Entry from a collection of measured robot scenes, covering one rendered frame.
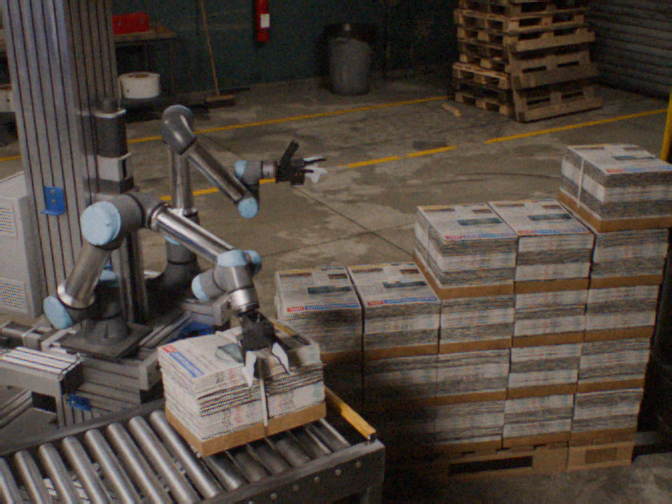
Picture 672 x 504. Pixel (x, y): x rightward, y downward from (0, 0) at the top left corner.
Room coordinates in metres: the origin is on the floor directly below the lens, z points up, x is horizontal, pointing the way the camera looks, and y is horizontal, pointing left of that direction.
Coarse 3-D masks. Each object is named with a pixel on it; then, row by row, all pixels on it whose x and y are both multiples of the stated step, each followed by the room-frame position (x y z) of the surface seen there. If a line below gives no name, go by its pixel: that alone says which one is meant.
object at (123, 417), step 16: (160, 400) 2.23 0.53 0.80; (112, 416) 2.14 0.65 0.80; (128, 416) 2.14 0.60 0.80; (144, 416) 2.16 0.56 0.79; (48, 432) 2.06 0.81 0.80; (64, 432) 2.06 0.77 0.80; (80, 432) 2.06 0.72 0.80; (128, 432) 2.13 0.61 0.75; (0, 448) 1.98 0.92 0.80; (16, 448) 1.98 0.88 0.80; (32, 448) 1.99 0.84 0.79; (112, 448) 2.11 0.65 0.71; (64, 464) 2.04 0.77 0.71; (16, 480) 1.97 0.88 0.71
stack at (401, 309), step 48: (288, 288) 2.97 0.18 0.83; (336, 288) 2.97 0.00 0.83; (384, 288) 2.97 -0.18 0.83; (336, 336) 2.80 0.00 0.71; (384, 336) 2.83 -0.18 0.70; (432, 336) 2.86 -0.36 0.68; (480, 336) 2.90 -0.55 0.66; (528, 336) 2.93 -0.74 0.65; (336, 384) 2.79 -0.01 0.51; (384, 384) 2.83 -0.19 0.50; (432, 384) 2.87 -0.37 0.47; (480, 384) 2.90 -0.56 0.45; (528, 384) 2.93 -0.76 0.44; (384, 432) 2.83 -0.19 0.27; (432, 432) 2.86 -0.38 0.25; (480, 432) 2.90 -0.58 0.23; (528, 432) 2.93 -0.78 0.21; (432, 480) 2.87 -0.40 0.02
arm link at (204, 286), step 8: (208, 272) 2.14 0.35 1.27; (200, 280) 2.14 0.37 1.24; (208, 280) 2.12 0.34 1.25; (192, 288) 2.16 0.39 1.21; (200, 288) 2.13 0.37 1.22; (208, 288) 2.12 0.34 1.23; (216, 288) 2.11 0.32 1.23; (200, 296) 2.14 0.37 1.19; (208, 296) 2.13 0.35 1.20; (216, 296) 2.14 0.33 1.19
